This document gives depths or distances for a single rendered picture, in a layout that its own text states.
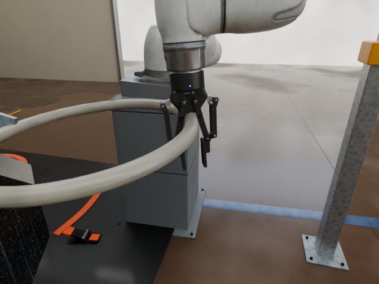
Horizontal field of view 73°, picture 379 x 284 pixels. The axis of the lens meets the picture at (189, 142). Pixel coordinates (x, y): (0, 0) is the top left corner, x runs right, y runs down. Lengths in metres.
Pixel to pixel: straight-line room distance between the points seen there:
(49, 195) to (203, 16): 0.39
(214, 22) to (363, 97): 0.85
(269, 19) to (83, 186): 0.43
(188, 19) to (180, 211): 1.20
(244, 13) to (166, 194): 1.15
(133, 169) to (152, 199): 1.17
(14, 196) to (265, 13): 0.50
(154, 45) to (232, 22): 0.85
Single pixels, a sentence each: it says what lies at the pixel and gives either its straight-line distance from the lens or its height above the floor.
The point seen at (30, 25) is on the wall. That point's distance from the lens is 6.89.
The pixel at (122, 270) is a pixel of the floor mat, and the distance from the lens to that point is 1.48.
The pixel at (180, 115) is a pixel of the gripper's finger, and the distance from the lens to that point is 0.58.
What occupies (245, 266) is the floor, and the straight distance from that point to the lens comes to 1.50.
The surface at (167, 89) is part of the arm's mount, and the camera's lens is 1.31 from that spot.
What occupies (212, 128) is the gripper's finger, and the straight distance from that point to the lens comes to 0.61.
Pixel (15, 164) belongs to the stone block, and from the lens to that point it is 1.23.
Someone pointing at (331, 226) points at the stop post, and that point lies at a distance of 1.54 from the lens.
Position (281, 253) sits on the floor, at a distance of 1.61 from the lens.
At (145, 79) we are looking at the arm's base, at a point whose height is 0.88.
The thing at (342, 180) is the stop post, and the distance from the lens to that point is 1.39.
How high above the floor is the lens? 1.14
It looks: 24 degrees down
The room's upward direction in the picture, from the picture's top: straight up
